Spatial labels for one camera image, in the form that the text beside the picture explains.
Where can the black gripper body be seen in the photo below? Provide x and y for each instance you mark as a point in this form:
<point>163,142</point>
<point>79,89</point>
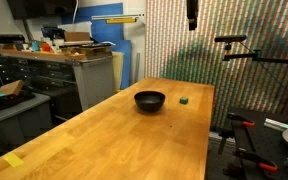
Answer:
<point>192,8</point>

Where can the small green block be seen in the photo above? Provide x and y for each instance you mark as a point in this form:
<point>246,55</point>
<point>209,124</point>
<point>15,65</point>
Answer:
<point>183,100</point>

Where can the black bowl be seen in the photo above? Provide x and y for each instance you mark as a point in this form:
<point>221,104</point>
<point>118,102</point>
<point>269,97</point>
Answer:
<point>149,101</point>

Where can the yellow spirit level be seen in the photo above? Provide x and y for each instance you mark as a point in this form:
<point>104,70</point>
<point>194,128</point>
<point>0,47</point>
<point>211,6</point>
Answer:
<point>120,20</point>

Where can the blue foam board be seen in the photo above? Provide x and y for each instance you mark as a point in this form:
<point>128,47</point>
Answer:
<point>109,33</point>

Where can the beige foam panel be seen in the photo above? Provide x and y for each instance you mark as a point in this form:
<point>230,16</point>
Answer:
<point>117,70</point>

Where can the grey drawer cabinet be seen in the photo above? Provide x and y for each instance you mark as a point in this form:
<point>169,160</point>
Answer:
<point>90,78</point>

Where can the brown cardboard box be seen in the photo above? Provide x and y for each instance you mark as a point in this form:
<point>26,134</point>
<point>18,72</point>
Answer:
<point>76,36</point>

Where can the black perforated breadboard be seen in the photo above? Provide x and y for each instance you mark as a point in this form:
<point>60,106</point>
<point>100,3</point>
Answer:
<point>267,143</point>

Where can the orange plastic object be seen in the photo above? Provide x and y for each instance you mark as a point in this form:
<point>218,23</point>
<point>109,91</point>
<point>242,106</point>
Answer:
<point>45,47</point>

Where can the teal cup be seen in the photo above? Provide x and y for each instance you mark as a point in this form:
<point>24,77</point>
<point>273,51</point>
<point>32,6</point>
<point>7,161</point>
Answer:
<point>35,45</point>

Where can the black flat device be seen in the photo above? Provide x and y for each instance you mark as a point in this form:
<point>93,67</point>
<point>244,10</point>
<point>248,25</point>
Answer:
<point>8,38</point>

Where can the small tan cardboard box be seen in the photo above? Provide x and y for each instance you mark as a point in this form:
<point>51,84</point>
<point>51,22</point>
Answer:
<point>12,88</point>

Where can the grey storage bin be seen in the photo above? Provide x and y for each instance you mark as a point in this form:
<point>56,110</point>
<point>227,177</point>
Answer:
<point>17,116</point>

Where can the black bar camera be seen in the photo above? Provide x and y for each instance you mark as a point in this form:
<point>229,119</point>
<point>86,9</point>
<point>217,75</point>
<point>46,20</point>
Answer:
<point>230,38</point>

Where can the white wall rail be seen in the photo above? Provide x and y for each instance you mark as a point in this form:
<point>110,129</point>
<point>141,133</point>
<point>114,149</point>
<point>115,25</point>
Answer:
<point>117,16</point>

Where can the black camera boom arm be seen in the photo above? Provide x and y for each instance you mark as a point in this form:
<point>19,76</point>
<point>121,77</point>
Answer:
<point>267,59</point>

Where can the silver aluminium rail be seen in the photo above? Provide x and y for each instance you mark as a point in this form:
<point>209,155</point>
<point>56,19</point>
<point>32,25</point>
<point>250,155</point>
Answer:
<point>276,124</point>

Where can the black wall monitor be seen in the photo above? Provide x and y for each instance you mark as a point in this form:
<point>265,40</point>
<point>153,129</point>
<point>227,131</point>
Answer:
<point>40,8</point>

